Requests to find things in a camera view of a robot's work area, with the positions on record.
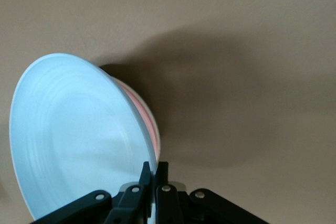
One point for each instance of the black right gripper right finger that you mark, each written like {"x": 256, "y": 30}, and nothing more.
{"x": 168, "y": 197}

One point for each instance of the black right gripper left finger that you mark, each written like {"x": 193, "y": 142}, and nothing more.
{"x": 131, "y": 197}

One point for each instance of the light blue plate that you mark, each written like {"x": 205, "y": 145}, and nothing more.
{"x": 78, "y": 129}

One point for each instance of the beige bowl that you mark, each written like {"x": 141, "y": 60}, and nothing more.
{"x": 153, "y": 121}

